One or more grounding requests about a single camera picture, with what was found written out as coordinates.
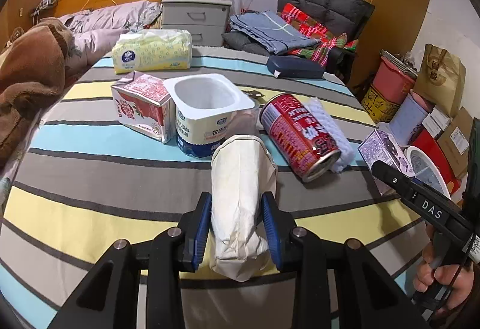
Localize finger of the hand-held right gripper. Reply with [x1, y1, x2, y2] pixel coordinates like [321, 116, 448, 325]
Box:
[371, 160, 415, 200]

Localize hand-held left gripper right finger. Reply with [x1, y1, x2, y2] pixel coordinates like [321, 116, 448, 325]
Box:
[262, 192, 432, 329]

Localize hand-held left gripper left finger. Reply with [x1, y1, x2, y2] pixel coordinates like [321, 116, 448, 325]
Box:
[49, 192, 212, 329]

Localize purple drink carton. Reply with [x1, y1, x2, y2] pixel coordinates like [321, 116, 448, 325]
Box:
[358, 128, 417, 180]

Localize white paper cup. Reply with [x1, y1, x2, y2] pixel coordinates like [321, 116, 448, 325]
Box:
[211, 134, 279, 282]

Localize person's right hand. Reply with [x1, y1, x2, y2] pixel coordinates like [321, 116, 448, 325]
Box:
[412, 224, 480, 311]

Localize red gift box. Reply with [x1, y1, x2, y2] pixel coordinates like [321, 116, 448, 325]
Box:
[407, 128, 462, 195]

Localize pale blue cylinder box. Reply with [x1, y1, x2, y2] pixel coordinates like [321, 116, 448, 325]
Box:
[388, 91, 432, 144]

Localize white small box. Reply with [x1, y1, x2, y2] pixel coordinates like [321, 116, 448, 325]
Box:
[422, 115, 447, 138]
[427, 106, 452, 127]

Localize yellow patterned box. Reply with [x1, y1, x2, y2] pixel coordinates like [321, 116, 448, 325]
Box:
[361, 85, 400, 123]

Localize white knitted cloth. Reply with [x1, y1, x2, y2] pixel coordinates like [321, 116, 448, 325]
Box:
[300, 97, 355, 173]

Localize brown cardboard box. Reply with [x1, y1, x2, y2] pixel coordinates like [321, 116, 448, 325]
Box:
[437, 106, 475, 166]

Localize pink plastic bin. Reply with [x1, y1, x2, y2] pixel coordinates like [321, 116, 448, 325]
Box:
[373, 57, 417, 105]

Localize white yogurt cup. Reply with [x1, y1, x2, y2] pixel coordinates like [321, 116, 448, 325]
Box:
[164, 73, 256, 159]

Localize red drink can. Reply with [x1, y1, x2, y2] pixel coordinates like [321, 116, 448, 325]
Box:
[260, 93, 342, 183]

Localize striped tablecloth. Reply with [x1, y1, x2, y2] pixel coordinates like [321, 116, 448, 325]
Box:
[0, 46, 451, 329]

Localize kraft paper bag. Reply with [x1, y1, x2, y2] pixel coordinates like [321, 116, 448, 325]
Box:
[412, 44, 467, 118]

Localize flat patterned box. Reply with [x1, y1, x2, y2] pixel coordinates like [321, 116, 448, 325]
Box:
[380, 49, 419, 79]

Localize black chair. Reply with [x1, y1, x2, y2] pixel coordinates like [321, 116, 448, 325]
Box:
[221, 0, 376, 86]

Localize red and white milk carton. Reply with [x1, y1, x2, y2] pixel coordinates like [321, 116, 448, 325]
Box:
[110, 71, 175, 144]

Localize navy glasses case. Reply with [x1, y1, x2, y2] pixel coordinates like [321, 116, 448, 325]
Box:
[266, 55, 326, 79]

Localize red plaid blanket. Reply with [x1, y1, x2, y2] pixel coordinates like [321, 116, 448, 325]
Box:
[279, 3, 357, 58]

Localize tissue pack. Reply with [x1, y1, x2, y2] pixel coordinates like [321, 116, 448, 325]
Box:
[111, 29, 193, 75]

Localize blue folded cloth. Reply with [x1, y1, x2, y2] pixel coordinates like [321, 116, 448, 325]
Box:
[229, 10, 323, 55]

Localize grey nightstand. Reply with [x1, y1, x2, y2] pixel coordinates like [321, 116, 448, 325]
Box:
[161, 0, 230, 48]

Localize white plastic bag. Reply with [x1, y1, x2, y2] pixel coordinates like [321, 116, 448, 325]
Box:
[229, 0, 249, 16]

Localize pale purple duvet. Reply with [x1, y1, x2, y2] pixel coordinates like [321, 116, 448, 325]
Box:
[58, 1, 163, 69]

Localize brown plush blanket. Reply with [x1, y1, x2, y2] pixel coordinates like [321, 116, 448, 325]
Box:
[0, 17, 76, 168]

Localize power strip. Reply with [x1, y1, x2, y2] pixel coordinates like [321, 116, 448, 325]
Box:
[32, 0, 57, 16]

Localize small wooden wardrobe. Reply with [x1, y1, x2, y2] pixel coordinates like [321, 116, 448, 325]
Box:
[5, 0, 51, 48]

